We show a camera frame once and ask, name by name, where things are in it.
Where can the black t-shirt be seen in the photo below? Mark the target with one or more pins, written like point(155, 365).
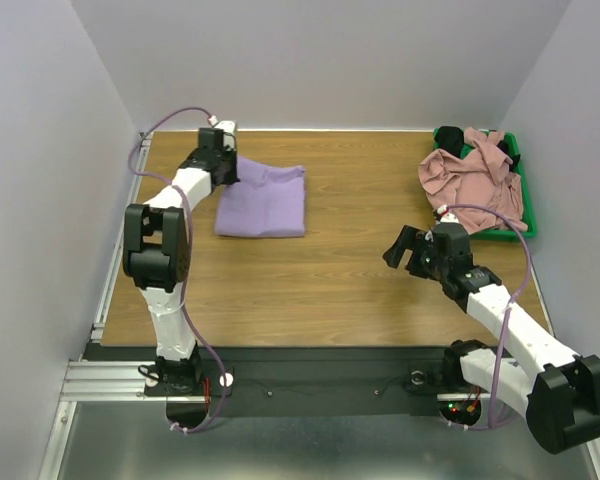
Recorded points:
point(450, 139)

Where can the right electronics board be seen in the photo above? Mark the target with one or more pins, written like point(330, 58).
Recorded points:
point(462, 412)

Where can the purple t-shirt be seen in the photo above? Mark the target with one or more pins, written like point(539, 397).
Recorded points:
point(266, 202)

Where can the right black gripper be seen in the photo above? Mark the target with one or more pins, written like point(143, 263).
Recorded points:
point(415, 255)

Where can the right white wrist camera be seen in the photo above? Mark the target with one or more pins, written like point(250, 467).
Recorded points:
point(445, 214)

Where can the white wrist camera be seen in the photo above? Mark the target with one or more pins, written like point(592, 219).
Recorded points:
point(445, 214)
point(229, 129)

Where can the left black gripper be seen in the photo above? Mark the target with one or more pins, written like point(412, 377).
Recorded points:
point(232, 153)

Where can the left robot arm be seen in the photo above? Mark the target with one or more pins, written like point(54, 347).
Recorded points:
point(157, 251)

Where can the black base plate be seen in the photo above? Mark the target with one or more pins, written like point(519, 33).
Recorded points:
point(428, 359)

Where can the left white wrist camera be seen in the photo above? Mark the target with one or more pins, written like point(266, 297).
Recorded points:
point(229, 129)

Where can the green plastic bin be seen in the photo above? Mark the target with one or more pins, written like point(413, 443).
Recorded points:
point(525, 200)

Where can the pink t-shirt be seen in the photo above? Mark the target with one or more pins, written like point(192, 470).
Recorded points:
point(475, 185)

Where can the aluminium front rail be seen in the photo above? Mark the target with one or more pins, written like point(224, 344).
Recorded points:
point(90, 380)

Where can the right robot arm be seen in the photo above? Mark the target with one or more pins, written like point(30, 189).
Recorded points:
point(555, 389)

